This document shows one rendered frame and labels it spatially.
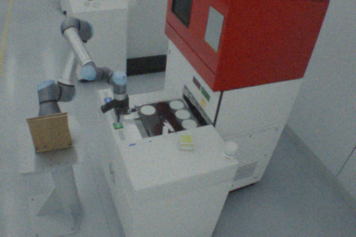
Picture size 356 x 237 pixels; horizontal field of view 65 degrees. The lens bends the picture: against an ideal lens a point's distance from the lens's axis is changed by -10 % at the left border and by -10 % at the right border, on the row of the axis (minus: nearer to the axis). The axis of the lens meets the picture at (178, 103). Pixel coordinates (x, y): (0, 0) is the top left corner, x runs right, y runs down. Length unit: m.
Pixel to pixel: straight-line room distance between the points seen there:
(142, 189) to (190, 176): 0.27
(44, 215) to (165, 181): 1.36
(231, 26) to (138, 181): 0.93
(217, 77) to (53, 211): 1.72
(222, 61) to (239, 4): 0.33
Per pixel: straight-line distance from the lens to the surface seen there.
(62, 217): 2.66
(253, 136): 2.35
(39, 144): 1.99
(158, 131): 1.99
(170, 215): 1.93
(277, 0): 1.76
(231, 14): 1.61
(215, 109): 1.93
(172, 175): 1.67
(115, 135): 1.86
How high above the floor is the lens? 2.25
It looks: 38 degrees down
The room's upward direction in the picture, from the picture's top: 8 degrees clockwise
